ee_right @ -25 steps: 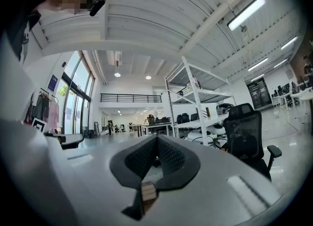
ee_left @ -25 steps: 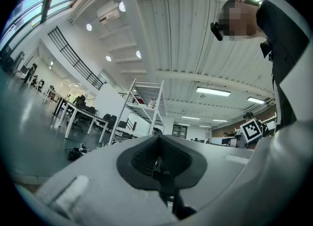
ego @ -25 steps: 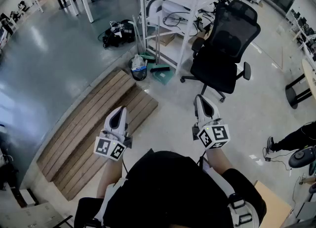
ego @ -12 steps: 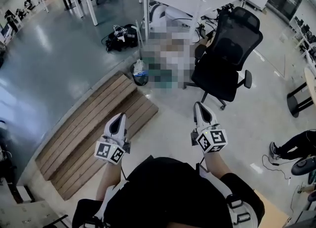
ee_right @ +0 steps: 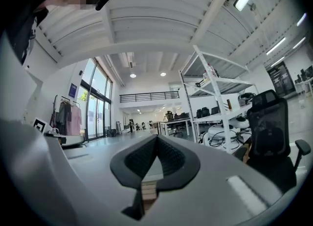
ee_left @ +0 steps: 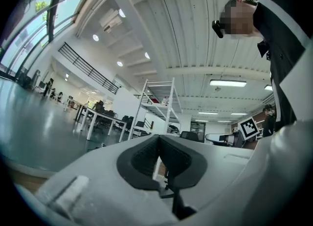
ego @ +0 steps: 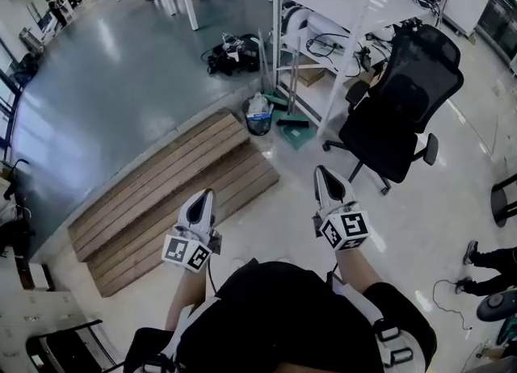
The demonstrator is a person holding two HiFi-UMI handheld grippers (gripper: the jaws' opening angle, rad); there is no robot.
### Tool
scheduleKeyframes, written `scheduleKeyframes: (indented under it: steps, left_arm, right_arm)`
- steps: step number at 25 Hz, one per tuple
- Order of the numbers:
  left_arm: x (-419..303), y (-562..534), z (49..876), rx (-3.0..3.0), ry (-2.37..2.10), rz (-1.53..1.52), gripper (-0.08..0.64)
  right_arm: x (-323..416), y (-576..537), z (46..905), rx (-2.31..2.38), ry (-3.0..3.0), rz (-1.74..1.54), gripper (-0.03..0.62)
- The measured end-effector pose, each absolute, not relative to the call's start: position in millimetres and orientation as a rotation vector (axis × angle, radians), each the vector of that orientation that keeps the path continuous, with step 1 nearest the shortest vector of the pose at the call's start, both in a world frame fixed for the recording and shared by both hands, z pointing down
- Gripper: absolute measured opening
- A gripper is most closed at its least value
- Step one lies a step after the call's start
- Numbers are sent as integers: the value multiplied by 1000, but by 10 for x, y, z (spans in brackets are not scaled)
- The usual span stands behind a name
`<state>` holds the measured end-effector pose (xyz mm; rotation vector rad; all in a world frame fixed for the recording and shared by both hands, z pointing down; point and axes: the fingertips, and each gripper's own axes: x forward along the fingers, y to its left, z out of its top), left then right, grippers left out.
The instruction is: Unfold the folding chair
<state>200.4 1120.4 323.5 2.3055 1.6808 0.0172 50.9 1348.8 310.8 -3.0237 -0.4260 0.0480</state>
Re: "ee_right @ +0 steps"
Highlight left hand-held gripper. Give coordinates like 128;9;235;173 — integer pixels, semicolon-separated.
0;118;111;226

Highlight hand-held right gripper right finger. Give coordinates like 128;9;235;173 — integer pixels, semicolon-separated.
156;134;294;226

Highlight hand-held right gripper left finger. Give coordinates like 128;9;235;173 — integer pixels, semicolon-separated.
64;134;157;226

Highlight black mesh office chair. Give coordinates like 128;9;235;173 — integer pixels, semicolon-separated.
234;89;312;194

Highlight grey ironing board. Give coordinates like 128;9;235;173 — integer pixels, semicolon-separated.
44;127;88;148

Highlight white round device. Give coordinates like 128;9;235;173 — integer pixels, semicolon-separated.
202;123;237;145
229;116;250;129

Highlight clothes rack with garments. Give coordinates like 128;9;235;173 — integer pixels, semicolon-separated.
50;94;83;136

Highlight glass entrance doors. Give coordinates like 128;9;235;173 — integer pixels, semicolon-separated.
80;58;113;140

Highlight black cases on shelf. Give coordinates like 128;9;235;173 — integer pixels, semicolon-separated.
196;106;220;119

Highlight white long desk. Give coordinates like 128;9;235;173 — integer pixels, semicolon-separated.
156;118;192;137

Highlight black balcony railing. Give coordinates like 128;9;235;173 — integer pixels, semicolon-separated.
119;90;180;104

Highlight white metal shelf rack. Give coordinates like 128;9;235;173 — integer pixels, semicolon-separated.
179;45;259;155

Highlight dark glass partition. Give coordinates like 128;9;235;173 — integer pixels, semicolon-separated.
267;61;296;98

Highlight desk with monitors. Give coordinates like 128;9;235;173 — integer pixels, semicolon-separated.
293;65;313;96

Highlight blue wall poster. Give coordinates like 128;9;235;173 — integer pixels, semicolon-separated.
68;82;79;98

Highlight black head camera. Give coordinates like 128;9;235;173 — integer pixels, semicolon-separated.
94;0;112;11

